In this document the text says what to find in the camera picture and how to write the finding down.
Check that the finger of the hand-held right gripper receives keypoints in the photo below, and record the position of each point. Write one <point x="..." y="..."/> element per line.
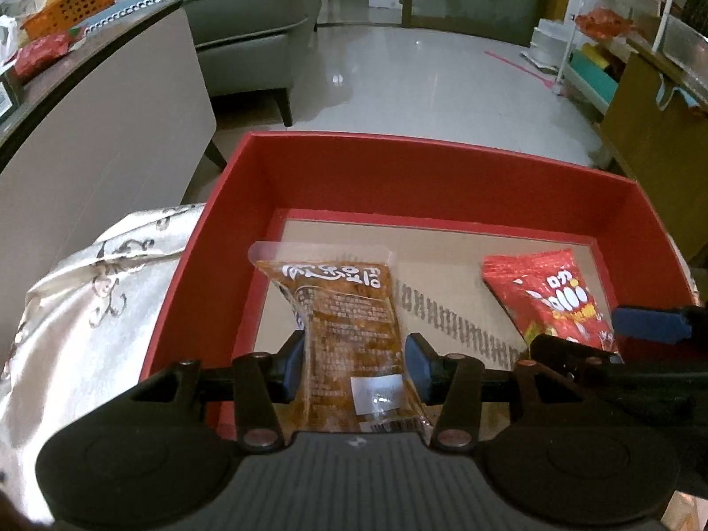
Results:
<point x="647" y="323"/>
<point x="558" y="349"/>

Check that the orange-red bag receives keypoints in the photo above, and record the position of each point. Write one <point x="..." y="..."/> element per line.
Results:
<point x="603" y="23"/>

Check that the red cardboard box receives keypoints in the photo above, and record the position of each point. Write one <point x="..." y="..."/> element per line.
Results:
<point x="420" y="188"/>

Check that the red snack packet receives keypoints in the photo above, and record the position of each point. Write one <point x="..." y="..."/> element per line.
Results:
<point x="553" y="298"/>

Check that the red food packet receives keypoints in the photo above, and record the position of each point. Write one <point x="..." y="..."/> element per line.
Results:
<point x="38" y="52"/>

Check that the beige dining table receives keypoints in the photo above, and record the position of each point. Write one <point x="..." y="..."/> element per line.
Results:
<point x="99" y="138"/>

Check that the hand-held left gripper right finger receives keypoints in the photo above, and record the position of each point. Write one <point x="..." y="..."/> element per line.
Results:
<point x="416" y="359"/>

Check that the brown snack packet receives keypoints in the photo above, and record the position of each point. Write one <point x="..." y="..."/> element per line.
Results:
<point x="348" y="321"/>

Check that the pink stick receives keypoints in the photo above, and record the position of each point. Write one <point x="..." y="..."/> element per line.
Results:
<point x="520" y="66"/>

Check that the white embroidered cloth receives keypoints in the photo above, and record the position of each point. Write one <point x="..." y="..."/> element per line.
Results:
<point x="94" y="315"/>

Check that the wooden cabinet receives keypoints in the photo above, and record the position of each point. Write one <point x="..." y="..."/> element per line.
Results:
<point x="658" y="138"/>

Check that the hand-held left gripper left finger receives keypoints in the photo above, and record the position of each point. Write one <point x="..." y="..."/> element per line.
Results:
<point x="295" y="355"/>

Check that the orange plastic basket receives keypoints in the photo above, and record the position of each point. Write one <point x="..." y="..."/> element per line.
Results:
<point x="69" y="8"/>

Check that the white shelf rack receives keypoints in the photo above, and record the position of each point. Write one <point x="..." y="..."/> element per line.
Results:
<point x="625" y="5"/>

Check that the teal box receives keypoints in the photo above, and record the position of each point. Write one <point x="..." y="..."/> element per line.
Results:
<point x="593" y="74"/>

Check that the grey sofa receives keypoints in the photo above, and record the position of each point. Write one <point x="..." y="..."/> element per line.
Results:
<point x="260" y="38"/>

